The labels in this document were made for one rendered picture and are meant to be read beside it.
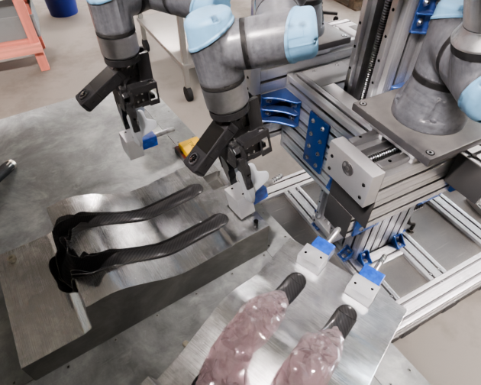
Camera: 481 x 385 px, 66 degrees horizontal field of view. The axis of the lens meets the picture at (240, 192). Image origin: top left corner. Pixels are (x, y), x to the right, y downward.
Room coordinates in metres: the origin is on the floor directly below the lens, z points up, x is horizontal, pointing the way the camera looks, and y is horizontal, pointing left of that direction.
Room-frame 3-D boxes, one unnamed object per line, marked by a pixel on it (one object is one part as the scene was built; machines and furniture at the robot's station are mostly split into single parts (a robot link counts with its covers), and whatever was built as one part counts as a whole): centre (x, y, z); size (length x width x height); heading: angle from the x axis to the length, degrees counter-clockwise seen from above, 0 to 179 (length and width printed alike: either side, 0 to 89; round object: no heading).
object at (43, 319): (0.46, 0.22, 0.87); 0.50 x 0.26 x 0.14; 123
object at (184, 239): (0.46, 0.20, 0.92); 0.35 x 0.16 x 0.09; 123
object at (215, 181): (0.62, 0.06, 0.87); 0.05 x 0.05 x 0.04; 33
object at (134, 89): (0.73, 0.23, 1.09); 0.09 x 0.08 x 0.12; 123
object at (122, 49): (0.72, 0.24, 1.17); 0.08 x 0.08 x 0.05
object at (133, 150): (0.73, 0.22, 0.93); 0.13 x 0.05 x 0.05; 124
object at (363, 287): (0.39, -0.26, 0.86); 0.13 x 0.05 x 0.05; 141
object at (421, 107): (0.67, -0.40, 1.09); 0.15 x 0.15 x 0.10
